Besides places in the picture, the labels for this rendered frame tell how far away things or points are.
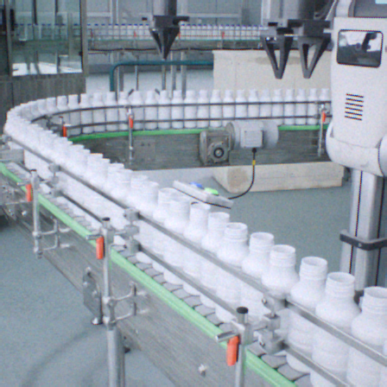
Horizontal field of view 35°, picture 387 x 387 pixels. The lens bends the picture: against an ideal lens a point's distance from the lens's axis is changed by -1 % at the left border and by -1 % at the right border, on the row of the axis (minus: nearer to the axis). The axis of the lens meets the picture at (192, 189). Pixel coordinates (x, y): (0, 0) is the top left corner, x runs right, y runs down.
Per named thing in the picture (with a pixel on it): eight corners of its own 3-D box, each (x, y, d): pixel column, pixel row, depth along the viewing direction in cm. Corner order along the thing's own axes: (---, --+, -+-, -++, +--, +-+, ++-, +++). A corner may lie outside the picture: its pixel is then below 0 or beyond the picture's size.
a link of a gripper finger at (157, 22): (138, 58, 143) (139, 17, 141) (165, 58, 147) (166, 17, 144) (152, 60, 138) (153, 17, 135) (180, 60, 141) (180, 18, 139)
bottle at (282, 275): (260, 336, 99) (264, 240, 94) (297, 340, 98) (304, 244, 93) (256, 355, 93) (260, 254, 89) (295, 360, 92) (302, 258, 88)
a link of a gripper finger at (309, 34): (329, 79, 106) (333, 24, 103) (298, 80, 102) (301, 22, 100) (302, 76, 111) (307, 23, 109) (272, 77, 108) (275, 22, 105)
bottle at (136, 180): (151, 256, 131) (150, 180, 127) (123, 254, 132) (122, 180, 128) (156, 245, 137) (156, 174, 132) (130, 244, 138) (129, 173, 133)
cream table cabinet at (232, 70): (314, 170, 618) (322, 50, 586) (344, 187, 560) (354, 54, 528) (209, 175, 592) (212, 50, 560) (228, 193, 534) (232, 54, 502)
